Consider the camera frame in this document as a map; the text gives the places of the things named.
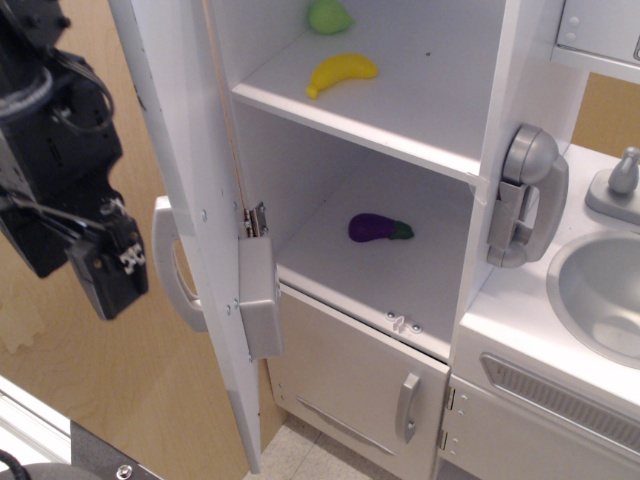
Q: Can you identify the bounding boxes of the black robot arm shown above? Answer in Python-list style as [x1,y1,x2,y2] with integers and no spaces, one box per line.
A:
[1,1,148,320]

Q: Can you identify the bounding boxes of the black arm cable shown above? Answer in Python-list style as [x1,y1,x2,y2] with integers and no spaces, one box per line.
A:
[49,49,116,136]

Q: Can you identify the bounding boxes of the green toy pear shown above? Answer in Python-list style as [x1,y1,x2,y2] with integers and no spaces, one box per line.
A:
[307,0,355,35]

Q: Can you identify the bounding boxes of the black base with screw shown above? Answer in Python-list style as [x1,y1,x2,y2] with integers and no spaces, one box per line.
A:
[1,424,157,479]

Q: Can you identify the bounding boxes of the white oven door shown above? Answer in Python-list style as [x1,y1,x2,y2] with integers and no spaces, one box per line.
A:
[439,376,639,479]

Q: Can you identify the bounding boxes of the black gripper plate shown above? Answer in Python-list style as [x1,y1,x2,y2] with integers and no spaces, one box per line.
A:
[1,175,148,320]

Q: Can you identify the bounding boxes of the grey oven vent grille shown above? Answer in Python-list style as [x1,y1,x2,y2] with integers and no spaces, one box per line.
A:
[480,353,639,454]

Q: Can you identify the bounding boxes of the yellow toy banana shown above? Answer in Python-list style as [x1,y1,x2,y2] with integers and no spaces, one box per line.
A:
[306,53,378,99]

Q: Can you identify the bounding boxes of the grey toy phone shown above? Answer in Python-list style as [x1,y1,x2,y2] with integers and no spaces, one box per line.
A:
[487,124,569,268]

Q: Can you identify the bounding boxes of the white fridge door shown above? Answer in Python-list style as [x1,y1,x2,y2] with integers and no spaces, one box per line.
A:
[110,1,262,473]

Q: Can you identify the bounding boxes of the white upper microwave cabinet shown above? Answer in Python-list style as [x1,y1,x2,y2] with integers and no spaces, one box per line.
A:
[551,0,639,84]

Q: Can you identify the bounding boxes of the aluminium frame rail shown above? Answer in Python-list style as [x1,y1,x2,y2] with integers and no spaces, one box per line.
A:
[1,377,71,465]

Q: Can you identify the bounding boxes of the grey toy faucet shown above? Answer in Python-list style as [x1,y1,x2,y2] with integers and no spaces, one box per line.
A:
[585,147,639,226]

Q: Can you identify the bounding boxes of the black braided cable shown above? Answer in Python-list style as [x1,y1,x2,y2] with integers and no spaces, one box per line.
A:
[0,449,26,480]

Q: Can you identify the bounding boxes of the grey freezer door handle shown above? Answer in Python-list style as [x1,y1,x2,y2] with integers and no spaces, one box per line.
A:
[395,373,421,444]

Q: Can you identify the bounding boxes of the white freezer door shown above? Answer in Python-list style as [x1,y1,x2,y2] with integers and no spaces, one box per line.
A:
[268,287,449,479]

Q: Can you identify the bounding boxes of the purple toy eggplant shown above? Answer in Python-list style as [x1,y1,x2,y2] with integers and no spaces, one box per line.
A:
[348,213,414,243]

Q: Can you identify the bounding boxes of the metal door hinge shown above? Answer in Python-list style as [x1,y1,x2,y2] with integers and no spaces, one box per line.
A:
[244,202,269,238]

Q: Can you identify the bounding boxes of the grey toy sink basin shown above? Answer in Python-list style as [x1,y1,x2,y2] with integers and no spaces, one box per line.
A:
[546,231,639,369]

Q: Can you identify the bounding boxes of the grey ice dispenser box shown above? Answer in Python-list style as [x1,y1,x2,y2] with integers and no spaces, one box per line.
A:
[239,237,284,359]

